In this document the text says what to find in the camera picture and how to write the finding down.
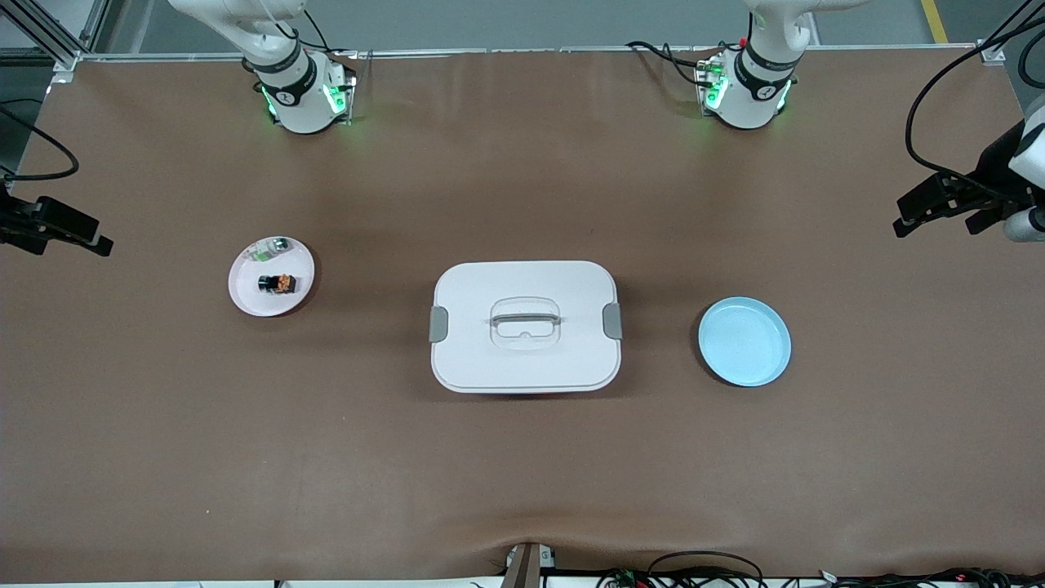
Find pale pink round plate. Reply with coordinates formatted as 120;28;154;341
228;235;316;318

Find light blue round plate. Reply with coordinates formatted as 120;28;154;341
698;296;793;388

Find white lidded storage box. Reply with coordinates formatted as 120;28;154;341
429;261;623;395

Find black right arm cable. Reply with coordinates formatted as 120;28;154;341
0;106;80;182

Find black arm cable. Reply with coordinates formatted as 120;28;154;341
0;106;80;182
905;0;1045;201

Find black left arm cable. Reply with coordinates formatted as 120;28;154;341
905;0;1045;201

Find aluminium frame post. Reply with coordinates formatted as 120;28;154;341
976;0;1045;66
0;0;111;70

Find black base cable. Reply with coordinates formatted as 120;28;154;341
625;39;719;87

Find black cable bundle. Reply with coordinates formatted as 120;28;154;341
833;568;1045;588

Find black looped cable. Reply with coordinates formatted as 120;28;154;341
647;551;764;588

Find metal table edge bracket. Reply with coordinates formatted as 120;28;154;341
502;543;558;588

